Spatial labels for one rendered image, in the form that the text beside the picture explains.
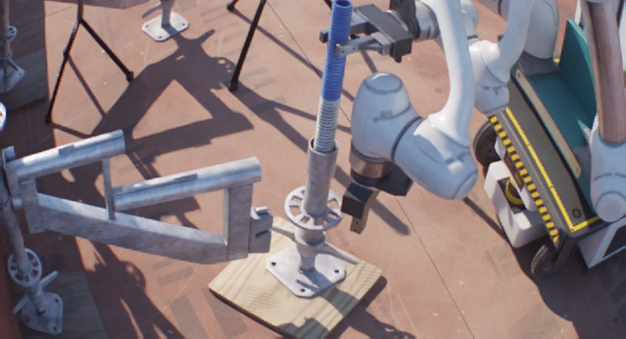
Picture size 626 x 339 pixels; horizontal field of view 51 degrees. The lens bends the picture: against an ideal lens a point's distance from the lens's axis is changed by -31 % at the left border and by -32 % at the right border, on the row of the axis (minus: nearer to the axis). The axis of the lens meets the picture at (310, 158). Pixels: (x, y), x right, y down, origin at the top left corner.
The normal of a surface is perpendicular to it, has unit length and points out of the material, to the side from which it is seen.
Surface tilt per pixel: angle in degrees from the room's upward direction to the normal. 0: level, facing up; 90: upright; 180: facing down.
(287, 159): 0
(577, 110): 0
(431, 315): 0
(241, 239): 90
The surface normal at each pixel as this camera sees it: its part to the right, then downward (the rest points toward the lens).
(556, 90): 0.09, -0.71
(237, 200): 0.39, 0.67
